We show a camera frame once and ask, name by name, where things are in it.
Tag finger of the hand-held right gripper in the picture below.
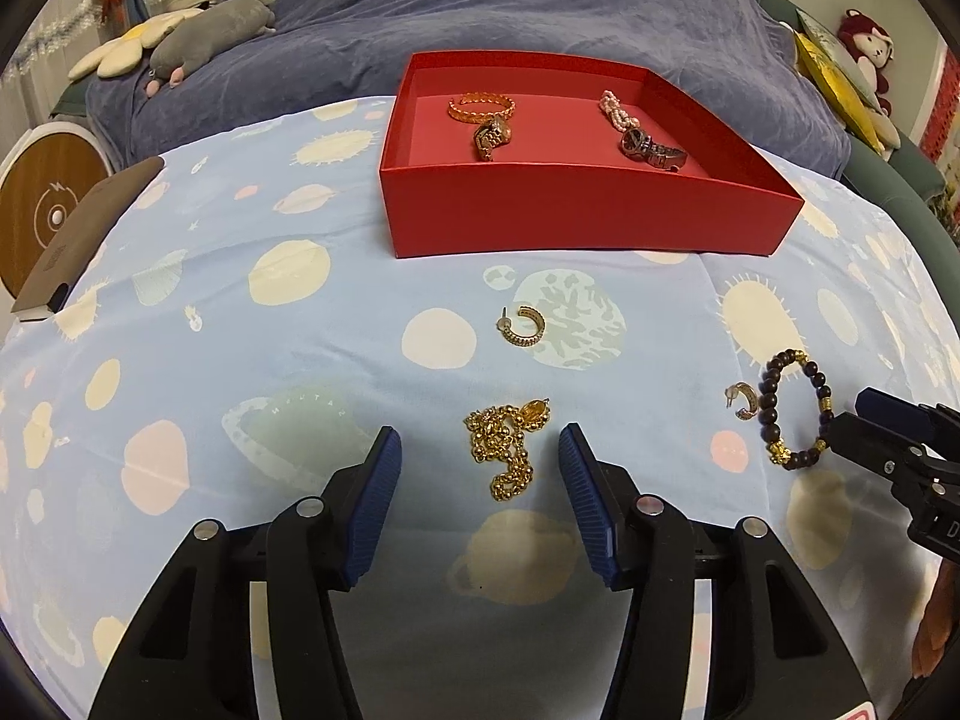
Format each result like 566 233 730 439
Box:
857 388 960 458
832 412 938 496

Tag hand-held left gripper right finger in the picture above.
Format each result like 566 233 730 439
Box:
556 421 875 720

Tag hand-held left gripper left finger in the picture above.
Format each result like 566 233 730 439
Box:
88 425 404 720

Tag dark bead bracelet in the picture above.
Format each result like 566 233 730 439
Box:
759 349 835 470

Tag gold hoop earring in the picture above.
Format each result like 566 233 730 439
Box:
495 305 546 348
724 382 761 423

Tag gold chain necklace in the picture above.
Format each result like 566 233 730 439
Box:
463 399 554 503

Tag red cardboard box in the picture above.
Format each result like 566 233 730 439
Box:
379 51 806 260

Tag silver wristwatch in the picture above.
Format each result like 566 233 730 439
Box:
619 127 689 172

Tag gold wristwatch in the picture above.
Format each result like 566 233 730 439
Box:
472 116 515 163

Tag pearl bracelet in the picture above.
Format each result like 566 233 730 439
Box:
598 88 642 130

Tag gold braided bangle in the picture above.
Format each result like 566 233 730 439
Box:
448 92 517 123

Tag person's right hand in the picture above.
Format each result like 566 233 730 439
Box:
910 559 960 680

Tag light blue printed tablecloth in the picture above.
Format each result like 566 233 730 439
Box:
0 94 960 720

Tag green sofa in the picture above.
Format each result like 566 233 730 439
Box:
757 0 960 218

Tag yellow cushion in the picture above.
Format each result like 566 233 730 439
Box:
791 30 886 155

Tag pale patterned cushion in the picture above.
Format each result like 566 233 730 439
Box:
796 9 882 110

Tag red monkey plush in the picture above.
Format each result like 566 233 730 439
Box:
838 7 897 117

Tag brown phone case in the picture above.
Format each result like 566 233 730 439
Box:
11 156 167 322

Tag white round wood-top device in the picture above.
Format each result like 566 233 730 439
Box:
0 122 113 286

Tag blue-grey blanket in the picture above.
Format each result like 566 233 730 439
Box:
85 0 852 177

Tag grey plush animal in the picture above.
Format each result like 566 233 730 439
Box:
146 0 278 98

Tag cream flower plush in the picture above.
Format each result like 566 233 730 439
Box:
67 7 207 80

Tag white curtain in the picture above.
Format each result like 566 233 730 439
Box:
0 0 113 83

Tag red wall hanging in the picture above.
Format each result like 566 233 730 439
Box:
926 64 960 166

